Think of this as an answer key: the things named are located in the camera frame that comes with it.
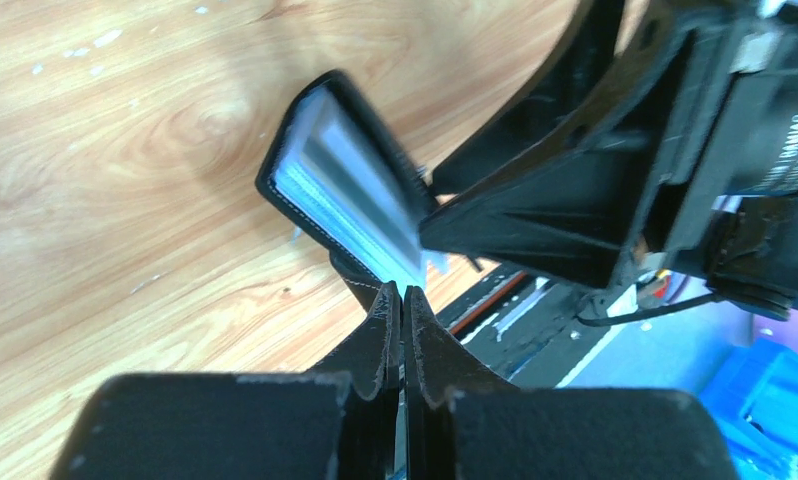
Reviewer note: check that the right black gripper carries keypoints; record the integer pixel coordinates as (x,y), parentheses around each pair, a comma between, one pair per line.
(591,122)

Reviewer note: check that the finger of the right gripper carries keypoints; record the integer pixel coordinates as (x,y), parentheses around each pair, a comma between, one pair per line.
(584,240)

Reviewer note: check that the blue plastic bin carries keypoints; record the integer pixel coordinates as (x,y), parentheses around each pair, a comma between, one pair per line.
(753,398)

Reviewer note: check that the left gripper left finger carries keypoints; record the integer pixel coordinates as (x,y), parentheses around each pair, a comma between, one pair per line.
(336,420)

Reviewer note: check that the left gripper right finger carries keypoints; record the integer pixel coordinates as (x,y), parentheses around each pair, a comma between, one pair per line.
(464,421)

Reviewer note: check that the black card holder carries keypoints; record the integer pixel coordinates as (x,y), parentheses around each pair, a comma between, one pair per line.
(336,171)

